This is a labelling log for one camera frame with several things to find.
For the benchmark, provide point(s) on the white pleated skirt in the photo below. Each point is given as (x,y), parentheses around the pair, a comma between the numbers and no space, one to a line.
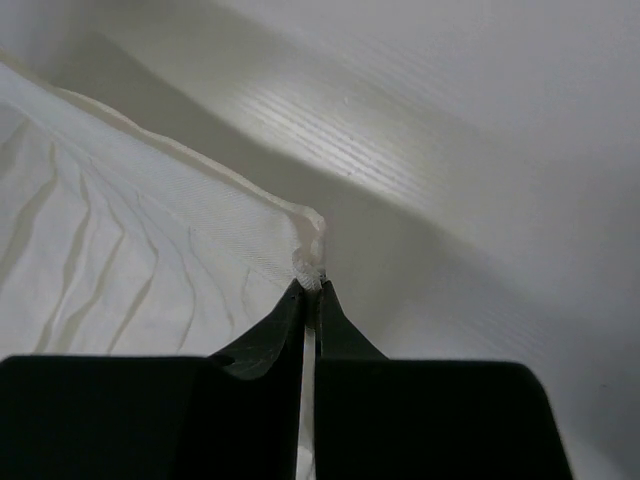
(116,241)

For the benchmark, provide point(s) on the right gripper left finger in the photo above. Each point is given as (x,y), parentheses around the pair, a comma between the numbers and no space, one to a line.
(233,414)

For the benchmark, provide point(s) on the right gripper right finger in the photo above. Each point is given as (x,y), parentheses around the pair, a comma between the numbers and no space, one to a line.
(379,418)

